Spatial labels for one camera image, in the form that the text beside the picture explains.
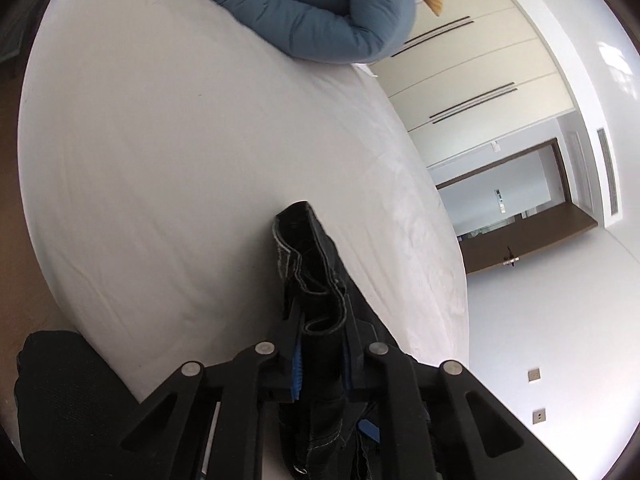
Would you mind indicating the cream wardrobe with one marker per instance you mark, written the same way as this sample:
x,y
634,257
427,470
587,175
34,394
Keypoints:
x,y
475,85

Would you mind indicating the brown wooden door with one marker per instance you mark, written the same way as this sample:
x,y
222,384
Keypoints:
x,y
530,242

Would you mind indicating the bed with white sheet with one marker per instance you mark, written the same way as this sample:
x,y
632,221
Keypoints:
x,y
175,160

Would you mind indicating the beige wall socket plate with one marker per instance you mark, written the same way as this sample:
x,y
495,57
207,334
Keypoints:
x,y
539,415
534,375

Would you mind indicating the black pants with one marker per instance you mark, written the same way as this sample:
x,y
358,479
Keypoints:
x,y
320,270

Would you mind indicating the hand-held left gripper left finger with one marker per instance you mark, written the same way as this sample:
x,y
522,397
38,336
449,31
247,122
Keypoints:
x,y
296,370

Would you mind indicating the dark cloth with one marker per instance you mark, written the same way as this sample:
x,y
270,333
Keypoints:
x,y
70,400

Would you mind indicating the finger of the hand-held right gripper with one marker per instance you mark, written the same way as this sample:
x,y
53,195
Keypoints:
x,y
368,431

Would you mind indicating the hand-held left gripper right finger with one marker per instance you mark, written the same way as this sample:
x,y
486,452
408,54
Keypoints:
x,y
348,365

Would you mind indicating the blue folded duvet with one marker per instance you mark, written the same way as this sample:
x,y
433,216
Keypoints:
x,y
310,10

